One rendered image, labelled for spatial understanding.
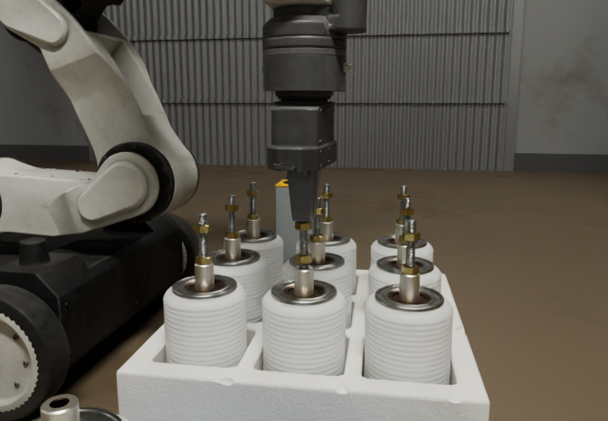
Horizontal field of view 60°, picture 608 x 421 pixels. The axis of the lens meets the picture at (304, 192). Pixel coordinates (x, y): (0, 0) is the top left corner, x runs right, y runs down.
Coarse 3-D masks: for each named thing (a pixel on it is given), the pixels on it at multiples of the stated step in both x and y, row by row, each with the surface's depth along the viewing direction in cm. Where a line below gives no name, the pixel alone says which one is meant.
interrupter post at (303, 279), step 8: (296, 272) 59; (304, 272) 58; (312, 272) 59; (296, 280) 59; (304, 280) 59; (312, 280) 59; (296, 288) 59; (304, 288) 59; (312, 288) 59; (304, 296) 59
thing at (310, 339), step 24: (264, 312) 58; (288, 312) 56; (312, 312) 56; (336, 312) 57; (264, 336) 59; (288, 336) 56; (312, 336) 56; (336, 336) 57; (264, 360) 60; (288, 360) 57; (312, 360) 57; (336, 360) 58
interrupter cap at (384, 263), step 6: (384, 258) 72; (390, 258) 72; (396, 258) 72; (414, 258) 72; (420, 258) 72; (378, 264) 69; (384, 264) 69; (390, 264) 70; (420, 264) 70; (426, 264) 69; (432, 264) 69; (384, 270) 68; (390, 270) 67; (396, 270) 67; (420, 270) 67; (426, 270) 67; (432, 270) 68
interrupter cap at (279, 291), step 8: (272, 288) 60; (280, 288) 61; (288, 288) 61; (320, 288) 61; (328, 288) 61; (272, 296) 58; (280, 296) 58; (288, 296) 58; (296, 296) 59; (312, 296) 59; (320, 296) 58; (328, 296) 58; (336, 296) 59; (296, 304) 56; (304, 304) 56; (312, 304) 56
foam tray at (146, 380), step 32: (448, 288) 82; (352, 320) 70; (160, 352) 62; (256, 352) 61; (352, 352) 61; (128, 384) 57; (160, 384) 56; (192, 384) 55; (224, 384) 55; (256, 384) 54; (288, 384) 54; (320, 384) 54; (352, 384) 54; (384, 384) 54; (416, 384) 54; (480, 384) 54; (128, 416) 57; (160, 416) 57; (192, 416) 56; (224, 416) 56; (256, 416) 55; (288, 416) 54; (320, 416) 54; (352, 416) 53; (384, 416) 53; (416, 416) 52; (448, 416) 52; (480, 416) 51
